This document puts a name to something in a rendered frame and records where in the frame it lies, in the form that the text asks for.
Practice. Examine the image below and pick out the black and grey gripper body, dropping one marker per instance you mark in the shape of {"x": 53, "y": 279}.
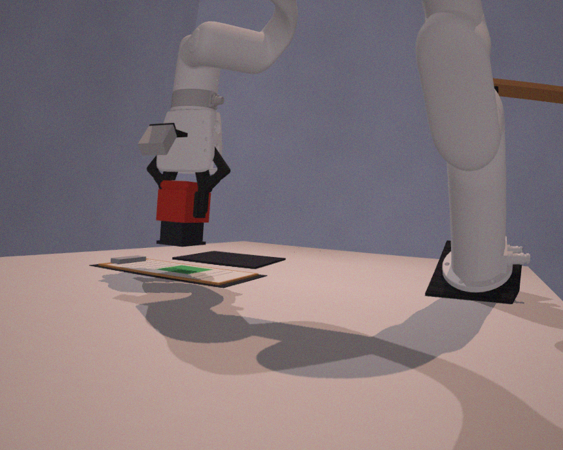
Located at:
{"x": 195, "y": 152}

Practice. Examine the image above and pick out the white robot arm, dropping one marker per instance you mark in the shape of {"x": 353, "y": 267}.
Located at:
{"x": 452, "y": 54}

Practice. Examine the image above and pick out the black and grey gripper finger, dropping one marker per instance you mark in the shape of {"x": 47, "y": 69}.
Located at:
{"x": 206, "y": 183}
{"x": 156, "y": 174}

